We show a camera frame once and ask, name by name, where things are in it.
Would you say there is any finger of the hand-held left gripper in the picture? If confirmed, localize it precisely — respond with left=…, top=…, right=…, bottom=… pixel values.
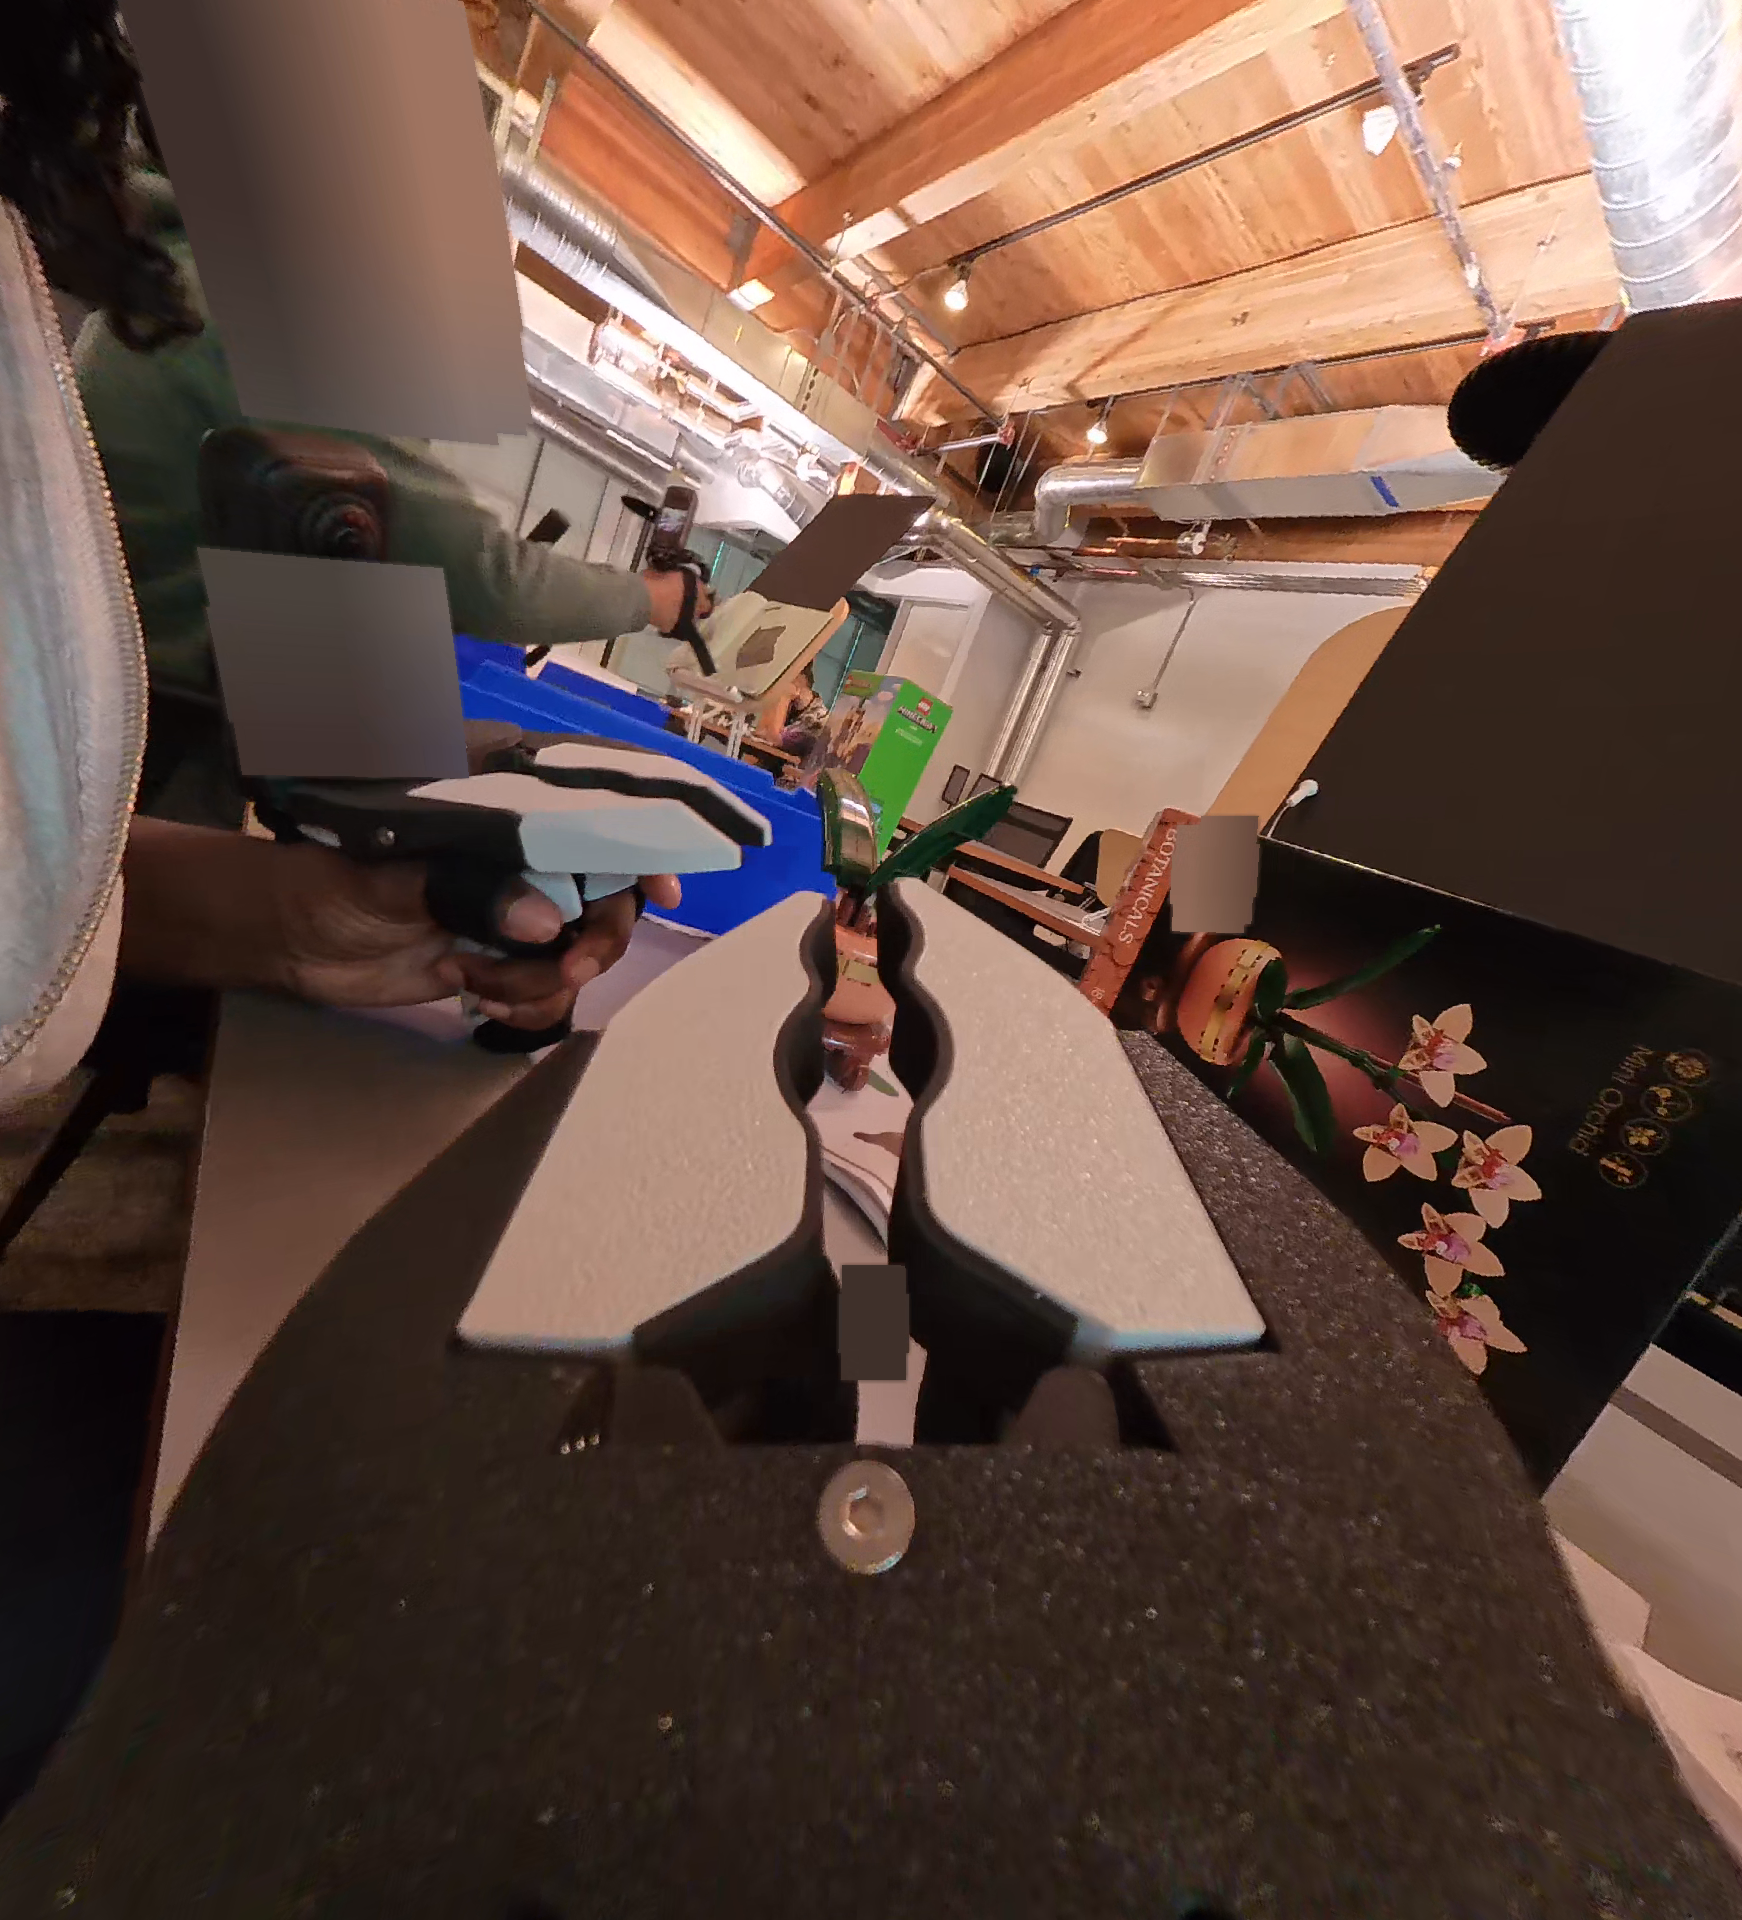
left=406, top=769, right=747, bottom=877
left=481, top=742, right=779, bottom=849

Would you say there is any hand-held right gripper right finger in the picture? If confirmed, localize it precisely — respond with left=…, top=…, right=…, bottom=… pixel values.
left=877, top=880, right=1274, bottom=1370

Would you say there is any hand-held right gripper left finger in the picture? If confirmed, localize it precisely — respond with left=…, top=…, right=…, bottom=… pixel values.
left=454, top=890, right=841, bottom=1358

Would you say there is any blue plastic bin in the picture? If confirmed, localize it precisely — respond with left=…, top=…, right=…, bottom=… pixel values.
left=511, top=704, right=822, bottom=903
left=452, top=631, right=691, bottom=740

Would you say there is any brick orchid model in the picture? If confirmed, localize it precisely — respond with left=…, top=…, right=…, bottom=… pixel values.
left=812, top=767, right=1024, bottom=1096

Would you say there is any person's left forearm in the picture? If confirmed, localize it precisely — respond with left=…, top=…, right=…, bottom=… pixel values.
left=123, top=817, right=292, bottom=995

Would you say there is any person's left hand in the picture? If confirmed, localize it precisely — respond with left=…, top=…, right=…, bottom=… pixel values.
left=271, top=855, right=686, bottom=1032

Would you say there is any building instruction booklet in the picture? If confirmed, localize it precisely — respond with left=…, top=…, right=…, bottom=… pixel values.
left=807, top=1073, right=915, bottom=1250

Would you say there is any green toy box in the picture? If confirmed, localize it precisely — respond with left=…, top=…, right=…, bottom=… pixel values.
left=841, top=669, right=954, bottom=856

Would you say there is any brown partition panel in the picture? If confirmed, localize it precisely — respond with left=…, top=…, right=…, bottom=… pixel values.
left=747, top=492, right=942, bottom=612

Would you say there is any person's grey hoodie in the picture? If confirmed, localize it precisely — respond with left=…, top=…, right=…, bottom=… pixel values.
left=0, top=113, right=156, bottom=1154

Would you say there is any black orchid print box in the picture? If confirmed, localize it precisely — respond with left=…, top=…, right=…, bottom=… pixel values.
left=1078, top=807, right=1742, bottom=1488

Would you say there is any black partition panel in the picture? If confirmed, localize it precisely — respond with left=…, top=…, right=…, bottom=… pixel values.
left=1264, top=282, right=1742, bottom=1003

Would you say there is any white printed paper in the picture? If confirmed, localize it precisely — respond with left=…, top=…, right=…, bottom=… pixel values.
left=1619, top=1638, right=1742, bottom=1920

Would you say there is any silver round air duct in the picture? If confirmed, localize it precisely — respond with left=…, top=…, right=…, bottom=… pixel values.
left=1550, top=0, right=1742, bottom=312

